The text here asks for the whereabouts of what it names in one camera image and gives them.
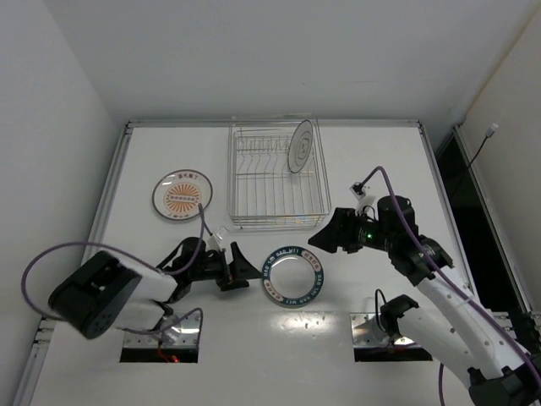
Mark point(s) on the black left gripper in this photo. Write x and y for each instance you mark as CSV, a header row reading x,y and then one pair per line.
x,y
227,268

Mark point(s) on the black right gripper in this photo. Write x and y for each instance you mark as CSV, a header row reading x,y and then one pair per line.
x,y
343,229

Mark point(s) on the white plate wide green band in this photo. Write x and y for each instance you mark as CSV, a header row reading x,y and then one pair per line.
x,y
292,276

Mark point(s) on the white plate thin green rim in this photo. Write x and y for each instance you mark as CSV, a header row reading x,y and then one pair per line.
x,y
300,146

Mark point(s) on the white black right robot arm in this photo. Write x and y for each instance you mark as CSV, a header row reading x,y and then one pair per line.
x,y
493,367

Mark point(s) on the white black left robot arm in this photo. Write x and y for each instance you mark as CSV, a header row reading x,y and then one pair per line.
x,y
108,291

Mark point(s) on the white plate orange sunburst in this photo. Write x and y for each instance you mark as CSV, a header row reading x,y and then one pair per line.
x,y
178,195

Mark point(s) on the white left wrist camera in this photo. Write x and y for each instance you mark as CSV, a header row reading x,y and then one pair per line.
x,y
217,240

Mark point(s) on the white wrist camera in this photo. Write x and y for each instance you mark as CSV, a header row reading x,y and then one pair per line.
x,y
364,198
217,240

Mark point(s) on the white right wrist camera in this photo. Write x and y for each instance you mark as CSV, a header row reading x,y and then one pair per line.
x,y
364,198

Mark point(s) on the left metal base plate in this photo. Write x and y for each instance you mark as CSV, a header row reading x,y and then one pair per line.
x,y
175,332

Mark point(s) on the metal base plate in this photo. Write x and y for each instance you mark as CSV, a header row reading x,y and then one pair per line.
x,y
367,335
175,332

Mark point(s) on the metal wire dish rack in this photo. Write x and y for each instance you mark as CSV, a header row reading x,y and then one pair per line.
x,y
262,192

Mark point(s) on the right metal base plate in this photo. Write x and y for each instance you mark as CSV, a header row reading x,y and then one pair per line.
x,y
367,335

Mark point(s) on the black cable white plug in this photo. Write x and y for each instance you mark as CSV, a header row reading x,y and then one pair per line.
x,y
488,134

